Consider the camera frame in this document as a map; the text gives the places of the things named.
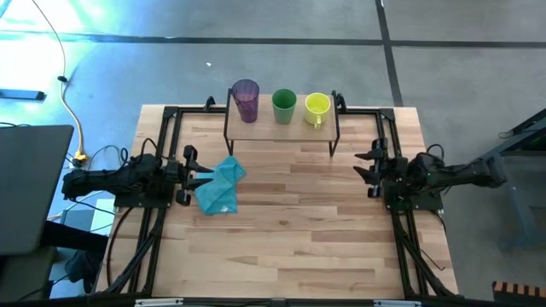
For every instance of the white metal bracket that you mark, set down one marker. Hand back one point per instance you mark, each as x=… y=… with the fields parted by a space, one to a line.
x=396 y=303
x=158 y=302

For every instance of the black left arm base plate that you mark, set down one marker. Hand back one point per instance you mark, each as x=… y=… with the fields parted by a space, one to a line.
x=136 y=204

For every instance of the dark grey flat panel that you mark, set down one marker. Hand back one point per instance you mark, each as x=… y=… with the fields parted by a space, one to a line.
x=30 y=187

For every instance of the black aluminium table frame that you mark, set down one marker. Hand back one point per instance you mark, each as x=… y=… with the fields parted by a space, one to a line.
x=170 y=128

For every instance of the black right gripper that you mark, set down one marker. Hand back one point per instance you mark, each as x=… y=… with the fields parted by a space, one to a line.
x=392 y=175

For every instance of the black fabric bundle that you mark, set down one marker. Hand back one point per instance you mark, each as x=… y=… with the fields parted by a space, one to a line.
x=83 y=266

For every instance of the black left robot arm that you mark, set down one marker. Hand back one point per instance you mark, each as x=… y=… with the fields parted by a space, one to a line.
x=106 y=179

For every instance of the purple faceted plastic tumbler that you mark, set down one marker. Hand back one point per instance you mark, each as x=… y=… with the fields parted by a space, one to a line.
x=246 y=102

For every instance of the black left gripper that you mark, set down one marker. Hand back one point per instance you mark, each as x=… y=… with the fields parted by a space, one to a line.
x=180 y=175

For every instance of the dark metal side table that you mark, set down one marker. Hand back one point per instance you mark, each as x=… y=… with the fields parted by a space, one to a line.
x=520 y=221

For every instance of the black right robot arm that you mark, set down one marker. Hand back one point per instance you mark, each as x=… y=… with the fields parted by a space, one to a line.
x=460 y=172

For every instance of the black flat bar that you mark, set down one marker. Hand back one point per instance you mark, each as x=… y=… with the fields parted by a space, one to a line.
x=21 y=95

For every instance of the yellow plastic mug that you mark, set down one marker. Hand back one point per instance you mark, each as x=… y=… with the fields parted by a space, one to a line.
x=317 y=106

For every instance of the black frame clamp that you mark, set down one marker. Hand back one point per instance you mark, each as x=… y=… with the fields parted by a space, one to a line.
x=210 y=103
x=340 y=101

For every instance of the orange black striped object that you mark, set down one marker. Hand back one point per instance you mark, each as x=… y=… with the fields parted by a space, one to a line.
x=518 y=292

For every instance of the teal cloth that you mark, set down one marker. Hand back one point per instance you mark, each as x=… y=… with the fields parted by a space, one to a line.
x=219 y=187

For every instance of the green plastic cup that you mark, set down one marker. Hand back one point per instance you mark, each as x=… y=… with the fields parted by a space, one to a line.
x=283 y=111

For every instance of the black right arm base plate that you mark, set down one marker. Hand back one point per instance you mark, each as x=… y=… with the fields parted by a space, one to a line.
x=426 y=204

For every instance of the wooden shelf with black legs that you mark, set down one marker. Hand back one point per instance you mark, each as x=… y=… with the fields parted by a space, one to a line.
x=273 y=130

